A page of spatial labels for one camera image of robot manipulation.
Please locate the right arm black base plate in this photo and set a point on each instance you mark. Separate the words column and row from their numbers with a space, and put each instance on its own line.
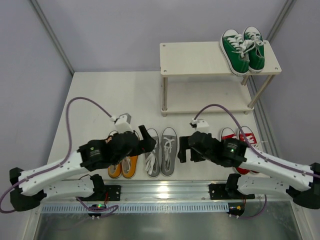
column 221, row 191

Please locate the red sneaker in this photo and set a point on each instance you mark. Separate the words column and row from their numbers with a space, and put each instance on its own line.
column 228, row 133
column 245, row 131

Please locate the grey sneaker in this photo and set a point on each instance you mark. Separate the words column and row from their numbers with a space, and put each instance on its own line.
column 152, row 163
column 169, row 148

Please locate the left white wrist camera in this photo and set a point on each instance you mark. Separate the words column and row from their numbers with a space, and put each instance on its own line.
column 122, row 123

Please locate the left red sneaker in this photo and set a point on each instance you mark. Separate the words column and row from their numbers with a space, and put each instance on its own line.
column 228, row 133

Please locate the white slotted cable duct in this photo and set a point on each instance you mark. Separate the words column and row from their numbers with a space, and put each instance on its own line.
column 145, row 208

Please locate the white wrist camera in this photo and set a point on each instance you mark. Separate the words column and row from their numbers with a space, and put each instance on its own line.
column 122, row 123
column 200, row 125

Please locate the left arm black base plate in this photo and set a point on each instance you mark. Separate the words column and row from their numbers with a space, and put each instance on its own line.
column 112, row 193

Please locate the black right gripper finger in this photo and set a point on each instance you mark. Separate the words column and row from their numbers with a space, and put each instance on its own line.
column 182, row 148
column 195, row 156

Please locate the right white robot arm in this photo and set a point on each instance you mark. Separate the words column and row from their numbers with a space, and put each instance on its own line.
column 301, row 183

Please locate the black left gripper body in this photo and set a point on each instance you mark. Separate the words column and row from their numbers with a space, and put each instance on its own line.
column 141, row 144

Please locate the green sneaker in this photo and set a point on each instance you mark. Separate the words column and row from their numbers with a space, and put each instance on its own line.
column 235, row 51
column 256, row 51

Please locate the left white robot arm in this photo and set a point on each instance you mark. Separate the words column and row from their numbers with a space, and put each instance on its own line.
column 51, row 181

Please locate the orange sneaker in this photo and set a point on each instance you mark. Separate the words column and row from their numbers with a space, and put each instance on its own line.
column 128, row 166
column 114, row 171

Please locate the right red sneaker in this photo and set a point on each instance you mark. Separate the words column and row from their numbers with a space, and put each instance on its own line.
column 245, row 131

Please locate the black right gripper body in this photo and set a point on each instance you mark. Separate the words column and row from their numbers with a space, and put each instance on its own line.
column 189, row 149

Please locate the white two-tier shoe shelf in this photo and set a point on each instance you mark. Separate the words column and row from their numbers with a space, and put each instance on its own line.
column 196, row 74

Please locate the aluminium mounting rail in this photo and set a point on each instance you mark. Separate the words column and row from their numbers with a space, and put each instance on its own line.
column 162, row 191

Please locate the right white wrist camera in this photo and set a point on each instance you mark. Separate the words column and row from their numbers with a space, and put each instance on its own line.
column 200, row 125

